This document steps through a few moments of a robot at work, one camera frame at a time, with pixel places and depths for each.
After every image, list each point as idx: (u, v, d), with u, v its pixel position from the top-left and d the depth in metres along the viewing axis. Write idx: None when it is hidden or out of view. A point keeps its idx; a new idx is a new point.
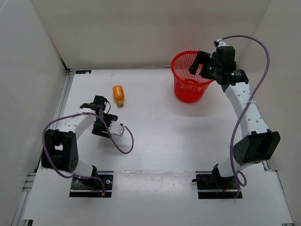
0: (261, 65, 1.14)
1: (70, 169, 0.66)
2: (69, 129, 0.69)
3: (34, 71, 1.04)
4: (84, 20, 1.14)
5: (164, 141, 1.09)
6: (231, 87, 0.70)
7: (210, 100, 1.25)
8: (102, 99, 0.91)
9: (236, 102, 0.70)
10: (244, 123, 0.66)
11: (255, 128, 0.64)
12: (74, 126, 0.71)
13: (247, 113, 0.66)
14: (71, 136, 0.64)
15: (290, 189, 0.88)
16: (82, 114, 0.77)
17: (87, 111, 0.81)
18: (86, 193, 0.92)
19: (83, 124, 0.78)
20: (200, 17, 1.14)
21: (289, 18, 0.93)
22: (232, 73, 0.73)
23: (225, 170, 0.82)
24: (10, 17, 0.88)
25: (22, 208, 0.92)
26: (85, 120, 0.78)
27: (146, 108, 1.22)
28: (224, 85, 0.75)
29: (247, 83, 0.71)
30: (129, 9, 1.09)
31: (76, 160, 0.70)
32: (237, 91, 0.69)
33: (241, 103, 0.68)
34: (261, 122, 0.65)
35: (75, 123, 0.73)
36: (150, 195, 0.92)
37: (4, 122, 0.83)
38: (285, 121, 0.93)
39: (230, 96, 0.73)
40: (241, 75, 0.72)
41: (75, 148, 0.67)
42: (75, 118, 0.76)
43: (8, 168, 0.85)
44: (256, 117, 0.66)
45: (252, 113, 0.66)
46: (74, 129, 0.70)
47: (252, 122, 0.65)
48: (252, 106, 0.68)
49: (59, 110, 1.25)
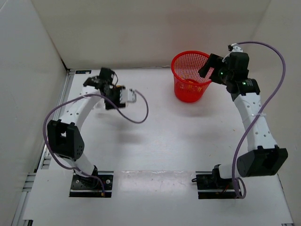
0: (261, 65, 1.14)
1: (76, 157, 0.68)
2: (71, 119, 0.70)
3: (34, 71, 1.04)
4: (84, 21, 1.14)
5: (164, 141, 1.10)
6: (241, 97, 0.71)
7: (210, 100, 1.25)
8: (107, 72, 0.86)
9: (245, 112, 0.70)
10: (252, 135, 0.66)
11: (262, 142, 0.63)
12: (75, 114, 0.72)
13: (255, 125, 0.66)
14: (73, 128, 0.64)
15: (290, 189, 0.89)
16: (84, 97, 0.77)
17: (91, 91, 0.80)
18: (86, 193, 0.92)
19: (87, 108, 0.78)
20: (200, 18, 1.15)
21: (289, 18, 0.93)
22: (243, 82, 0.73)
23: (225, 170, 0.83)
24: (10, 17, 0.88)
25: (22, 208, 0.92)
26: (88, 103, 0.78)
27: (146, 107, 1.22)
28: (233, 94, 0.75)
29: (258, 94, 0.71)
30: (129, 9, 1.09)
31: (82, 147, 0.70)
32: (247, 102, 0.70)
33: (250, 114, 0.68)
34: (269, 137, 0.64)
35: (77, 110, 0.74)
36: (150, 195, 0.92)
37: (5, 122, 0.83)
38: (284, 122, 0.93)
39: (239, 107, 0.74)
40: (253, 85, 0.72)
41: (78, 138, 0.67)
42: (78, 101, 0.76)
43: (8, 168, 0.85)
44: (264, 131, 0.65)
45: (260, 126, 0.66)
46: (75, 117, 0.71)
47: (259, 135, 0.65)
48: (261, 119, 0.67)
49: (59, 110, 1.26)
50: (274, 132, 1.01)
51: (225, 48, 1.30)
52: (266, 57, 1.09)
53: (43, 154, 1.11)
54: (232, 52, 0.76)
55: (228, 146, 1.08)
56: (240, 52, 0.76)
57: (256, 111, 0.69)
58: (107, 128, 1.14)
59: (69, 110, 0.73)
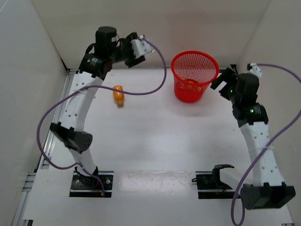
0: (261, 65, 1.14)
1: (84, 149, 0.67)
2: (70, 123, 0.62)
3: (34, 70, 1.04)
4: (84, 20, 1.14)
5: (164, 141, 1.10)
6: (248, 126, 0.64)
7: (210, 100, 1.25)
8: (104, 39, 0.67)
9: (251, 144, 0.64)
10: (257, 170, 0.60)
11: (269, 179, 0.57)
12: (74, 116, 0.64)
13: (261, 159, 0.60)
14: (73, 135, 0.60)
15: (290, 189, 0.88)
16: (80, 92, 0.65)
17: (88, 82, 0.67)
18: (87, 193, 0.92)
19: (87, 100, 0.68)
20: (200, 17, 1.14)
21: (289, 18, 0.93)
22: (251, 108, 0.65)
23: (225, 175, 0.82)
24: (10, 17, 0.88)
25: (22, 208, 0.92)
26: (87, 97, 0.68)
27: (146, 107, 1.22)
28: (240, 120, 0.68)
29: (266, 124, 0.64)
30: (129, 9, 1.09)
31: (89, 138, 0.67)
32: (254, 132, 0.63)
33: (257, 146, 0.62)
34: (276, 172, 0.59)
35: (76, 110, 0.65)
36: (150, 195, 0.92)
37: (5, 122, 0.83)
38: (285, 122, 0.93)
39: (244, 134, 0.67)
40: (262, 113, 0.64)
41: (83, 136, 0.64)
42: (75, 97, 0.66)
43: (8, 168, 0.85)
44: (271, 165, 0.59)
45: (267, 161, 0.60)
46: (75, 120, 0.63)
47: (266, 171, 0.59)
48: (268, 152, 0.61)
49: (59, 110, 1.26)
50: (275, 133, 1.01)
51: (225, 48, 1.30)
52: (266, 57, 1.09)
53: (43, 154, 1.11)
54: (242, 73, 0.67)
55: (228, 146, 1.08)
56: (251, 74, 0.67)
57: (264, 143, 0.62)
58: (107, 128, 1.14)
59: (67, 110, 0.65)
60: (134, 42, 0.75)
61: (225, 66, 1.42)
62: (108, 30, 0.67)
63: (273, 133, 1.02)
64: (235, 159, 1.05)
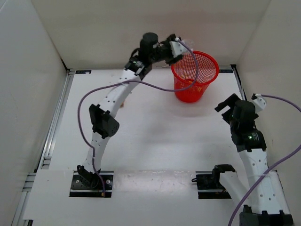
0: (261, 65, 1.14)
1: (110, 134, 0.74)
2: (107, 107, 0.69)
3: (34, 70, 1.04)
4: (84, 21, 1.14)
5: (165, 142, 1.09)
6: (247, 153, 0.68)
7: (210, 100, 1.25)
8: (146, 48, 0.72)
9: (250, 171, 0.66)
10: (256, 197, 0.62)
11: (267, 207, 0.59)
12: (112, 102, 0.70)
13: (259, 187, 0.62)
14: (107, 117, 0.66)
15: (290, 189, 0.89)
16: (122, 84, 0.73)
17: (130, 76, 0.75)
18: (86, 193, 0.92)
19: (125, 93, 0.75)
20: (200, 18, 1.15)
21: (289, 18, 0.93)
22: (249, 135, 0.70)
23: (225, 181, 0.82)
24: (10, 17, 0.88)
25: (22, 208, 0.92)
26: (126, 90, 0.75)
27: (146, 107, 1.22)
28: (239, 145, 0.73)
29: (264, 150, 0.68)
30: (129, 9, 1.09)
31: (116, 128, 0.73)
32: (252, 159, 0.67)
33: (256, 174, 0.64)
34: (275, 200, 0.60)
35: (114, 97, 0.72)
36: (150, 195, 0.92)
37: (5, 122, 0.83)
38: (285, 122, 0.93)
39: (244, 159, 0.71)
40: (259, 139, 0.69)
41: (114, 122, 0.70)
42: (117, 88, 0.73)
43: (8, 168, 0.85)
44: (269, 193, 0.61)
45: (265, 188, 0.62)
46: (112, 106, 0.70)
47: (264, 198, 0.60)
48: (266, 179, 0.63)
49: (59, 111, 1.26)
50: (275, 132, 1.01)
51: (225, 48, 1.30)
52: (266, 57, 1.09)
53: (43, 154, 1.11)
54: (239, 102, 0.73)
55: (228, 146, 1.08)
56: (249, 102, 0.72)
57: (262, 171, 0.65)
58: None
59: (107, 97, 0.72)
60: (171, 44, 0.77)
61: (225, 65, 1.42)
62: (151, 39, 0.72)
63: (273, 132, 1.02)
64: (235, 159, 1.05)
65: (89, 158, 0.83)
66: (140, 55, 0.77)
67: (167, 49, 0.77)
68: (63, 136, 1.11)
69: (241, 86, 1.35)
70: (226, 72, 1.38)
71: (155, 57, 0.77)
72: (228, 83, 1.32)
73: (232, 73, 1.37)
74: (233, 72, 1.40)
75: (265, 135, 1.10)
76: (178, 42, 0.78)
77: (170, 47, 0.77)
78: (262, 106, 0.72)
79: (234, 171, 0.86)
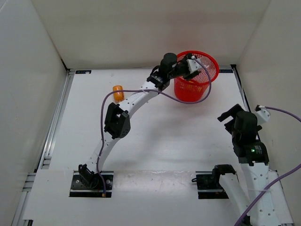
0: (261, 66, 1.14)
1: (120, 136, 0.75)
2: (126, 108, 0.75)
3: (34, 70, 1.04)
4: (84, 21, 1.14)
5: (165, 142, 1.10)
6: (249, 167, 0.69)
7: (210, 100, 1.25)
8: (167, 68, 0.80)
9: (251, 184, 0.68)
10: (256, 211, 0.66)
11: (265, 223, 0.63)
12: (131, 105, 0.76)
13: (260, 202, 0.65)
14: (126, 116, 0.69)
15: (290, 189, 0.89)
16: (144, 92, 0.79)
17: (151, 87, 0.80)
18: (86, 193, 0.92)
19: (144, 100, 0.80)
20: (201, 18, 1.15)
21: (289, 18, 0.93)
22: (252, 148, 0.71)
23: (225, 182, 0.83)
24: (10, 17, 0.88)
25: (22, 208, 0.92)
26: (146, 98, 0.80)
27: (146, 108, 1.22)
28: (241, 157, 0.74)
29: (266, 164, 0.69)
30: (129, 9, 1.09)
31: (127, 130, 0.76)
32: (254, 174, 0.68)
33: (256, 189, 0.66)
34: (273, 215, 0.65)
35: (134, 101, 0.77)
36: (150, 195, 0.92)
37: (5, 121, 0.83)
38: (285, 122, 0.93)
39: (245, 172, 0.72)
40: (262, 152, 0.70)
41: (129, 123, 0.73)
42: (137, 94, 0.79)
43: (8, 168, 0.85)
44: (268, 209, 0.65)
45: (265, 204, 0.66)
46: (130, 108, 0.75)
47: (264, 213, 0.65)
48: (267, 194, 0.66)
49: (59, 111, 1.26)
50: (275, 133, 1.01)
51: (225, 48, 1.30)
52: (266, 58, 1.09)
53: (43, 154, 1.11)
54: (241, 112, 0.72)
55: (227, 146, 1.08)
56: (251, 113, 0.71)
57: (263, 185, 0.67)
58: None
59: (128, 99, 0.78)
60: (188, 62, 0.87)
61: (225, 66, 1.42)
62: (170, 60, 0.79)
63: (273, 133, 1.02)
64: (235, 159, 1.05)
65: (94, 157, 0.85)
66: (160, 72, 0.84)
67: (183, 66, 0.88)
68: (63, 136, 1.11)
69: (241, 86, 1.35)
70: (226, 72, 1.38)
71: (173, 74, 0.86)
72: (228, 83, 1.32)
73: (232, 73, 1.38)
74: (233, 72, 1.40)
75: (265, 135, 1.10)
76: (193, 60, 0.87)
77: (186, 64, 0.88)
78: (265, 118, 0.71)
79: (234, 173, 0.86)
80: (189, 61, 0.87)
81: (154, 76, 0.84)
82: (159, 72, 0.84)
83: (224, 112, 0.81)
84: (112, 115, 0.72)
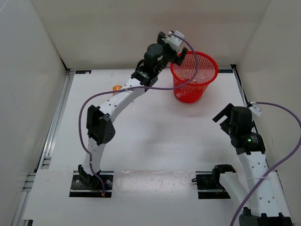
0: (261, 65, 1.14)
1: (104, 141, 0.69)
2: (107, 110, 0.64)
3: (34, 70, 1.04)
4: (84, 20, 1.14)
5: (164, 141, 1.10)
6: (246, 156, 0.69)
7: (210, 100, 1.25)
8: (153, 62, 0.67)
9: (249, 173, 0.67)
10: (255, 199, 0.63)
11: (266, 210, 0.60)
12: (114, 106, 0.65)
13: (259, 190, 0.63)
14: (106, 121, 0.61)
15: (290, 189, 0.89)
16: (127, 90, 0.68)
17: (135, 84, 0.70)
18: (86, 193, 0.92)
19: (129, 100, 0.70)
20: (200, 18, 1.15)
21: (289, 18, 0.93)
22: (249, 138, 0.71)
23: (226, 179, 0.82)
24: (10, 17, 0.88)
25: (22, 208, 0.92)
26: (130, 97, 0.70)
27: (146, 108, 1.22)
28: (239, 149, 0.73)
29: (263, 153, 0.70)
30: (129, 8, 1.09)
31: (112, 134, 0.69)
32: (252, 162, 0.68)
33: (255, 176, 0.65)
34: (274, 203, 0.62)
35: (116, 102, 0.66)
36: (150, 195, 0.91)
37: (4, 121, 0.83)
38: (285, 122, 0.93)
39: (243, 163, 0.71)
40: (258, 141, 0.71)
41: (112, 127, 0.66)
42: (120, 93, 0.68)
43: (8, 168, 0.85)
44: (267, 196, 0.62)
45: (264, 191, 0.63)
46: (112, 110, 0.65)
47: (263, 201, 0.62)
48: (265, 182, 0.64)
49: (59, 111, 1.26)
50: (275, 132, 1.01)
51: (225, 48, 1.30)
52: (266, 58, 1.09)
53: (43, 154, 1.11)
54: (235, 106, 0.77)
55: (227, 146, 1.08)
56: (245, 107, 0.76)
57: (261, 173, 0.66)
58: None
59: (109, 100, 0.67)
60: (168, 42, 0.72)
61: (225, 65, 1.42)
62: (155, 52, 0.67)
63: (273, 133, 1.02)
64: (234, 159, 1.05)
65: (87, 161, 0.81)
66: (145, 68, 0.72)
67: (166, 50, 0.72)
68: (63, 136, 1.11)
69: (241, 86, 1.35)
70: (226, 72, 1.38)
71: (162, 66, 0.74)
72: (228, 83, 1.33)
73: (232, 73, 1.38)
74: (233, 72, 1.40)
75: (265, 135, 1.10)
76: (172, 36, 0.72)
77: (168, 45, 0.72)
78: (257, 113, 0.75)
79: (234, 172, 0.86)
80: (168, 40, 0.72)
81: (139, 71, 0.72)
82: (145, 67, 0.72)
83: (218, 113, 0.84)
84: (91, 119, 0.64)
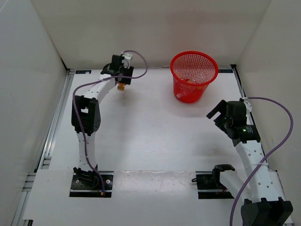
0: (261, 65, 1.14)
1: (94, 129, 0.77)
2: (92, 95, 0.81)
3: (34, 70, 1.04)
4: (84, 20, 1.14)
5: (164, 141, 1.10)
6: (242, 144, 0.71)
7: (210, 100, 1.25)
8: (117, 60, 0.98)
9: (247, 161, 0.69)
10: (254, 186, 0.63)
11: (266, 195, 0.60)
12: (96, 92, 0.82)
13: (257, 176, 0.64)
14: (94, 101, 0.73)
15: (290, 190, 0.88)
16: (103, 81, 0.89)
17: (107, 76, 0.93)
18: (86, 193, 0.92)
19: (105, 89, 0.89)
20: (200, 17, 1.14)
21: (289, 19, 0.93)
22: (243, 128, 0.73)
23: (227, 176, 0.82)
24: (10, 17, 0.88)
25: (22, 208, 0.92)
26: (106, 86, 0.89)
27: (146, 108, 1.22)
28: (235, 140, 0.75)
29: (258, 141, 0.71)
30: (129, 9, 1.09)
31: (99, 121, 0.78)
32: (248, 150, 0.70)
33: (252, 163, 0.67)
34: (273, 188, 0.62)
35: (98, 89, 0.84)
36: (150, 195, 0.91)
37: (4, 121, 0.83)
38: (285, 121, 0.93)
39: (240, 152, 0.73)
40: (254, 131, 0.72)
41: (99, 112, 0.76)
42: (98, 84, 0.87)
43: (8, 168, 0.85)
44: (266, 181, 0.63)
45: (262, 176, 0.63)
46: (96, 95, 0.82)
47: (262, 186, 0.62)
48: (263, 168, 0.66)
49: (59, 110, 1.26)
50: (275, 131, 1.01)
51: (225, 48, 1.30)
52: (267, 58, 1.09)
53: (43, 154, 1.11)
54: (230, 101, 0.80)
55: (227, 146, 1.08)
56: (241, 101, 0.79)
57: (258, 160, 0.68)
58: (106, 128, 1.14)
59: (91, 89, 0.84)
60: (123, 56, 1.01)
61: (225, 65, 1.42)
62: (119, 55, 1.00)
63: (273, 132, 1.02)
64: (235, 159, 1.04)
65: (83, 158, 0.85)
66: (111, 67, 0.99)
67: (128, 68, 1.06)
68: (63, 136, 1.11)
69: (241, 86, 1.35)
70: (226, 72, 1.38)
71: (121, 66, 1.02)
72: (228, 83, 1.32)
73: (232, 73, 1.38)
74: (233, 72, 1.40)
75: (265, 135, 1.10)
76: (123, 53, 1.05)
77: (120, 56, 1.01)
78: (249, 108, 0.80)
79: (234, 171, 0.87)
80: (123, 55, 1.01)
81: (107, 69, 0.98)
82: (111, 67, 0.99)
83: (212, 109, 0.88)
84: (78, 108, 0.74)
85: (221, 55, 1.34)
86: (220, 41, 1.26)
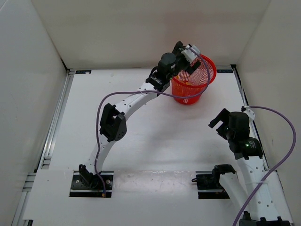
0: (261, 65, 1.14)
1: (115, 138, 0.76)
2: (123, 109, 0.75)
3: (34, 70, 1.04)
4: (84, 20, 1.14)
5: (164, 141, 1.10)
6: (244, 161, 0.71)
7: (210, 100, 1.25)
8: (165, 69, 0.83)
9: (248, 177, 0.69)
10: (254, 203, 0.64)
11: (265, 214, 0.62)
12: (129, 106, 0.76)
13: (258, 194, 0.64)
14: (120, 118, 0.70)
15: (290, 189, 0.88)
16: (141, 93, 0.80)
17: (149, 88, 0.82)
18: (86, 193, 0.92)
19: (141, 101, 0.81)
20: (200, 17, 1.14)
21: (288, 19, 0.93)
22: (246, 143, 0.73)
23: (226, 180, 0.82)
24: (10, 17, 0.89)
25: (22, 208, 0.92)
26: (142, 99, 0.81)
27: (147, 108, 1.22)
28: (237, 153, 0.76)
29: (260, 157, 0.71)
30: (129, 9, 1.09)
31: (123, 132, 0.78)
32: (250, 167, 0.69)
33: (253, 181, 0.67)
34: (272, 206, 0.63)
35: (131, 102, 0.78)
36: (150, 195, 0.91)
37: (4, 121, 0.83)
38: (285, 122, 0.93)
39: (241, 166, 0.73)
40: (256, 146, 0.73)
41: (123, 125, 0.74)
42: (135, 95, 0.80)
43: (8, 168, 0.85)
44: (266, 200, 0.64)
45: (263, 195, 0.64)
46: (128, 109, 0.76)
47: (262, 205, 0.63)
48: (264, 186, 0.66)
49: (59, 110, 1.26)
50: (275, 132, 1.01)
51: (226, 48, 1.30)
52: (266, 58, 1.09)
53: (43, 154, 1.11)
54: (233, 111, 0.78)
55: (227, 146, 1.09)
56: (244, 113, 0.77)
57: (259, 178, 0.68)
58: None
59: (125, 100, 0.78)
60: (184, 53, 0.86)
61: (225, 66, 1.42)
62: (168, 60, 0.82)
63: (273, 132, 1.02)
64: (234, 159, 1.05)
65: (91, 158, 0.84)
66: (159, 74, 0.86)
67: (180, 60, 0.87)
68: (63, 136, 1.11)
69: (241, 87, 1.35)
70: (226, 72, 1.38)
71: (174, 72, 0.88)
72: (228, 83, 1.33)
73: (232, 73, 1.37)
74: (233, 72, 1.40)
75: (265, 135, 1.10)
76: (188, 49, 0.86)
77: (183, 57, 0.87)
78: (252, 117, 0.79)
79: (234, 172, 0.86)
80: (184, 52, 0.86)
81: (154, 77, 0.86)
82: (159, 74, 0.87)
83: (214, 119, 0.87)
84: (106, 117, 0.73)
85: (221, 55, 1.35)
86: (219, 41, 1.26)
